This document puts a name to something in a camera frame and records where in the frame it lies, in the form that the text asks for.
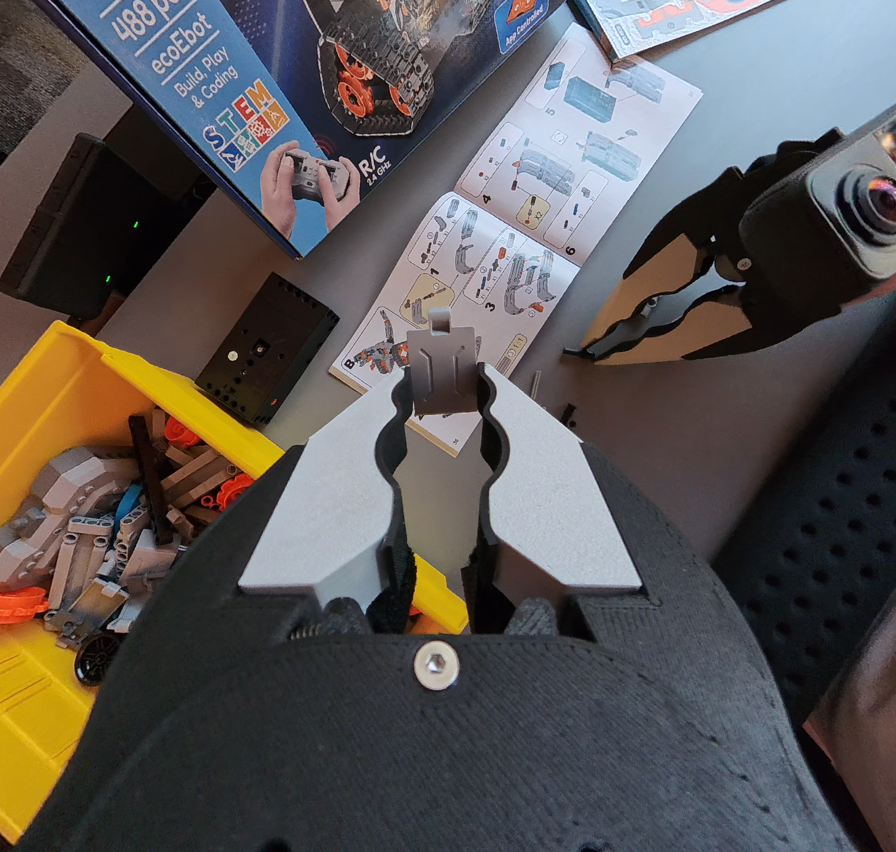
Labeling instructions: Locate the grey panel part with tab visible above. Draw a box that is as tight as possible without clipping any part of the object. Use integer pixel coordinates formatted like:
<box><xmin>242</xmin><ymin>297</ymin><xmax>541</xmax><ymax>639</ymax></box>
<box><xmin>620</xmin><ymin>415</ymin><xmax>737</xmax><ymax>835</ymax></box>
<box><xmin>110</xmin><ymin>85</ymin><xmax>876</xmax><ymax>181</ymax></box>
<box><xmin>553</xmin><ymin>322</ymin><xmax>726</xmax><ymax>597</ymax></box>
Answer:
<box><xmin>406</xmin><ymin>308</ymin><xmax>484</xmax><ymax>417</ymax></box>

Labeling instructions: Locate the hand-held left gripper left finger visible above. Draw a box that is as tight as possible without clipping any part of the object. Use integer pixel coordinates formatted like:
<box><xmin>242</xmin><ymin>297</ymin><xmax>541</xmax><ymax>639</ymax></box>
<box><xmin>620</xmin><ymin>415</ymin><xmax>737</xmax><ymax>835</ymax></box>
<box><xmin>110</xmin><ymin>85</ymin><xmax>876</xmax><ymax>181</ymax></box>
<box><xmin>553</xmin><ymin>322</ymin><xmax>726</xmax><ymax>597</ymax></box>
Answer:
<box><xmin>238</xmin><ymin>365</ymin><xmax>420</xmax><ymax>634</ymax></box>

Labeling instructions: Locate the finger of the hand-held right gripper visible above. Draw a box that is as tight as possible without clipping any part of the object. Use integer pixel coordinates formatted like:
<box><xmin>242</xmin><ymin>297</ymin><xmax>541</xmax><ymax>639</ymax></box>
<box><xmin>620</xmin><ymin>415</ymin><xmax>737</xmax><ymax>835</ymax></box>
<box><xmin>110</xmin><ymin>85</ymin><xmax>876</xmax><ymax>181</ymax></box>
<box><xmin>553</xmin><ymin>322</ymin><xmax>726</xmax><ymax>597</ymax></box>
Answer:
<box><xmin>563</xmin><ymin>232</ymin><xmax>715</xmax><ymax>363</ymax></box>
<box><xmin>581</xmin><ymin>285</ymin><xmax>760</xmax><ymax>366</ymax></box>

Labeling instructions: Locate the black device with green light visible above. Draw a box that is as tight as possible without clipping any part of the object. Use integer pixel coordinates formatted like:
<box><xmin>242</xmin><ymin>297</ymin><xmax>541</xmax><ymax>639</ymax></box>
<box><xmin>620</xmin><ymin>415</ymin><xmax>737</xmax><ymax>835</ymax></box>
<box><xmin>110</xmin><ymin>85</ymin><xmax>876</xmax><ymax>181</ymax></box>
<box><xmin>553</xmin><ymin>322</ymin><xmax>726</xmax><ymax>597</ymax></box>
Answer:
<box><xmin>0</xmin><ymin>132</ymin><xmax>123</xmax><ymax>321</ymax></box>

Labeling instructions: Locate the black electronic brick block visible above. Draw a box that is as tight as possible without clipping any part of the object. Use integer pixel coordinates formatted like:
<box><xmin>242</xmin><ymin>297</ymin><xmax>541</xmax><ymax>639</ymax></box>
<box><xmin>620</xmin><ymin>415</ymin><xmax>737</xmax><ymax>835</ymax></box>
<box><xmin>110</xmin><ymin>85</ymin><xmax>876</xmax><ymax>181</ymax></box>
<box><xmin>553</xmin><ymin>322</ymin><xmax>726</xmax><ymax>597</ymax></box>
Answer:
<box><xmin>195</xmin><ymin>272</ymin><xmax>340</xmax><ymax>426</ymax></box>

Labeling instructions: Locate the blue robot kit box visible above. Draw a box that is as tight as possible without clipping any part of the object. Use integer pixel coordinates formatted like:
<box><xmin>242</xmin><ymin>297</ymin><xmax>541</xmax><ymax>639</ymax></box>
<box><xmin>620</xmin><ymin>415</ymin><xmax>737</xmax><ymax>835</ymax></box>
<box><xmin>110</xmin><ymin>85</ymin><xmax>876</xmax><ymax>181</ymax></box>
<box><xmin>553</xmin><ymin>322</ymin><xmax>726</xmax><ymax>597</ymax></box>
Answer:
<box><xmin>0</xmin><ymin>0</ymin><xmax>589</xmax><ymax>259</ymax></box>

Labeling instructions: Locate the open instruction booklet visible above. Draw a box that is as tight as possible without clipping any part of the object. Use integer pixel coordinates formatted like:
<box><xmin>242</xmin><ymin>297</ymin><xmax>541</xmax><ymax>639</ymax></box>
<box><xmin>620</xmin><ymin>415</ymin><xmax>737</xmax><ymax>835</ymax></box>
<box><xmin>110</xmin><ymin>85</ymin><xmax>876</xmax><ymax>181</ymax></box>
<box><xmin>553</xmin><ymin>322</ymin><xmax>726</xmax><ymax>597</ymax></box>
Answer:
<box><xmin>329</xmin><ymin>22</ymin><xmax>704</xmax><ymax>457</ymax></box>

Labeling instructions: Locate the pile of building parts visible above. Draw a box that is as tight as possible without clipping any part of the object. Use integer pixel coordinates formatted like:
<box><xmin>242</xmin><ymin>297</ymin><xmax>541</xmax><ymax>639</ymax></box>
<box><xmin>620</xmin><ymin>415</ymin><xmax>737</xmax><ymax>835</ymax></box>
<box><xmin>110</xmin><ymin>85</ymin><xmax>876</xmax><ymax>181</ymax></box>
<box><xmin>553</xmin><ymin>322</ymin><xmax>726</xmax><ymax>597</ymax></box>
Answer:
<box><xmin>0</xmin><ymin>411</ymin><xmax>256</xmax><ymax>688</ymax></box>

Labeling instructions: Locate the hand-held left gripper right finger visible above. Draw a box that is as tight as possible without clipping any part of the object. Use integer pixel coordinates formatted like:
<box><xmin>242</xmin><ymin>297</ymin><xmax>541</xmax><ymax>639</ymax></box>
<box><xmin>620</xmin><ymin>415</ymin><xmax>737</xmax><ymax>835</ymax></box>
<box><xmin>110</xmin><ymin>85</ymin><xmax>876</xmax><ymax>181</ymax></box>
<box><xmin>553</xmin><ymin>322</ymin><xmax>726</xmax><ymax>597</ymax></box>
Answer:
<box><xmin>461</xmin><ymin>364</ymin><xmax>645</xmax><ymax>634</ymax></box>

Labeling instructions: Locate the yellow plastic bin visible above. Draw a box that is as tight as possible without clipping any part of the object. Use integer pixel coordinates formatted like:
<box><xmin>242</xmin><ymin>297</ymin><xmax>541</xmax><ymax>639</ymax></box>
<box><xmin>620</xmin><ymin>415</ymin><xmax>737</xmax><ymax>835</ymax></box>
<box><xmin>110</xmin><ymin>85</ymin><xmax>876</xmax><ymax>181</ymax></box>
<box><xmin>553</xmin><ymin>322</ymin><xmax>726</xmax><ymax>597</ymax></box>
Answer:
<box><xmin>0</xmin><ymin>320</ymin><xmax>469</xmax><ymax>846</ymax></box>

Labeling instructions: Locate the grey desk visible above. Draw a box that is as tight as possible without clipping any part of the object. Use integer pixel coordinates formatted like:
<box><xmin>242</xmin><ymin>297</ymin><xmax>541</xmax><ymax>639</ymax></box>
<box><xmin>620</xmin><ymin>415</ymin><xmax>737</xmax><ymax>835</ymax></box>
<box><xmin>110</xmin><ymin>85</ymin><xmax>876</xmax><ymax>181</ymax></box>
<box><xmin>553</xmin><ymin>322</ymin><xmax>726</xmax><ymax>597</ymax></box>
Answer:
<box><xmin>91</xmin><ymin>0</ymin><xmax>896</xmax><ymax>573</ymax></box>

